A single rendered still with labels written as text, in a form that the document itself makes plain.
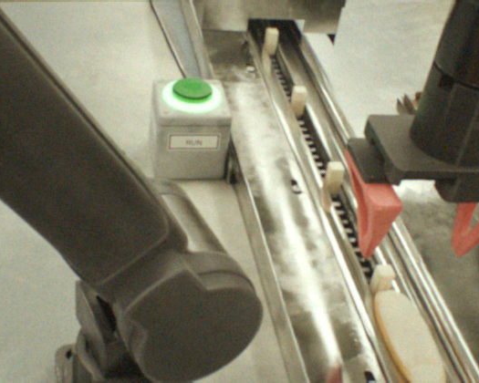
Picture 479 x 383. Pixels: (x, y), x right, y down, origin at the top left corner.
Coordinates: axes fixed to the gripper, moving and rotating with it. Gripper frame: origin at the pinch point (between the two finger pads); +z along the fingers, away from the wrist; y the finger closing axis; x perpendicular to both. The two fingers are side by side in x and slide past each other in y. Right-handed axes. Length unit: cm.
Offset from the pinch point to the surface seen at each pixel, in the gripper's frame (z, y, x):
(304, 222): 5.7, 5.0, -9.2
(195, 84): 1.3, 12.9, -24.6
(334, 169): 4.8, 0.6, -15.7
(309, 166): 6.8, 1.8, -18.9
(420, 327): 5.9, -1.1, 3.1
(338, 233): 6.8, 1.7, -8.9
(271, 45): 6.3, 0.4, -43.6
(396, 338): 6.0, 1.0, 3.8
